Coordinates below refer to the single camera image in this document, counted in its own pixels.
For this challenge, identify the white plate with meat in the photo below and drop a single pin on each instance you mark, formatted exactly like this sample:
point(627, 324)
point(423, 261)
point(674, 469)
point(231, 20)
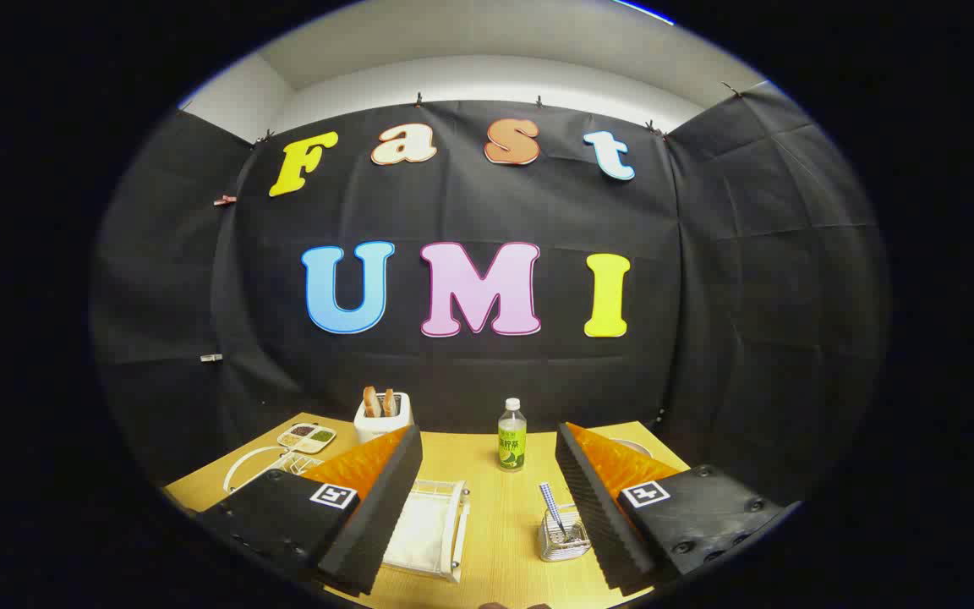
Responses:
point(635, 446)

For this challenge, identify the green label drink bottle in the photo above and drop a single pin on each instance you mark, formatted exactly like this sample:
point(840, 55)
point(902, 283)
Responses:
point(512, 448)

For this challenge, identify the black backdrop cloth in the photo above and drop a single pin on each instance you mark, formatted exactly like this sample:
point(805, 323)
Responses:
point(487, 211)

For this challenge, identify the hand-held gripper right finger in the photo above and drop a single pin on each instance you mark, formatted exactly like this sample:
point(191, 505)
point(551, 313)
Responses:
point(593, 516)

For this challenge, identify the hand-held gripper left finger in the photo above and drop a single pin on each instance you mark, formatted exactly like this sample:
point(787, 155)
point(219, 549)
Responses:
point(385, 516)

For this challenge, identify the white divided condiment dish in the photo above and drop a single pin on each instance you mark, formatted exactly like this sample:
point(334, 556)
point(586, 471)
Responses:
point(305, 438)

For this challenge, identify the toasted bread slice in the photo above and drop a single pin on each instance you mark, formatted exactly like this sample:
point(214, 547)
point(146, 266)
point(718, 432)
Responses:
point(388, 403)
point(369, 403)

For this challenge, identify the white toaster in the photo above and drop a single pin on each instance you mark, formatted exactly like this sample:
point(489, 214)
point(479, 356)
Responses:
point(369, 429)

